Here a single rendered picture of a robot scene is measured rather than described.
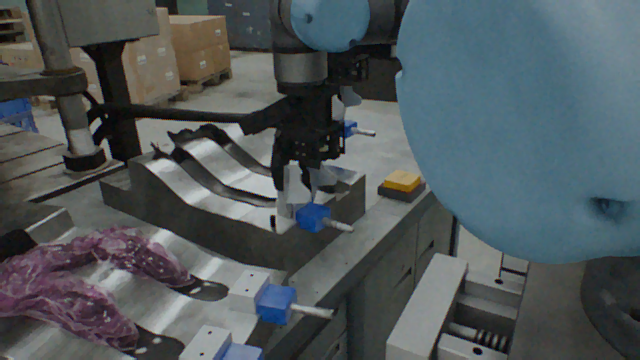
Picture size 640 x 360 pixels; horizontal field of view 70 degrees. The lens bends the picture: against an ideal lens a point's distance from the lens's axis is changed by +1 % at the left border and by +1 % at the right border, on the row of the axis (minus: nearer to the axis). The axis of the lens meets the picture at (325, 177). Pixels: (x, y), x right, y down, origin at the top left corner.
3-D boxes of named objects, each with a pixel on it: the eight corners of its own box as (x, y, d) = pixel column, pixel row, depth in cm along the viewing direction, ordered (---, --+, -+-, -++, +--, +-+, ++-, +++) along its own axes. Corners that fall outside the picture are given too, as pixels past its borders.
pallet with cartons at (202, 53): (233, 77, 578) (226, 15, 547) (199, 93, 507) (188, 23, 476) (153, 73, 611) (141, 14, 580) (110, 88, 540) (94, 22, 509)
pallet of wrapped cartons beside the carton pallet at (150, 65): (191, 99, 485) (176, 5, 445) (137, 121, 417) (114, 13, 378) (102, 91, 526) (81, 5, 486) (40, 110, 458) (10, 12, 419)
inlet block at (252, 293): (338, 317, 60) (337, 285, 58) (327, 345, 56) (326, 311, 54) (249, 300, 64) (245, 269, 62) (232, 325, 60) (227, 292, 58)
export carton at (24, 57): (81, 79, 523) (72, 43, 506) (45, 88, 487) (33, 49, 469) (44, 75, 548) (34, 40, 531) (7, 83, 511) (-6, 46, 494)
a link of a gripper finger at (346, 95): (360, 124, 100) (355, 85, 94) (337, 120, 103) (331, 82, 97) (366, 117, 102) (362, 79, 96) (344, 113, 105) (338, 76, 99)
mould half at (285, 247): (365, 213, 91) (366, 151, 86) (284, 282, 72) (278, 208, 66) (197, 163, 117) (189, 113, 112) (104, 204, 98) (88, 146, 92)
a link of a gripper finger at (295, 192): (302, 230, 66) (308, 169, 64) (271, 219, 70) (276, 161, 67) (314, 225, 69) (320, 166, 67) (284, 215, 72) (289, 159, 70)
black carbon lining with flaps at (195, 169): (323, 187, 87) (321, 141, 83) (268, 224, 75) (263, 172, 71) (200, 153, 105) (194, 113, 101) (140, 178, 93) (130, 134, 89)
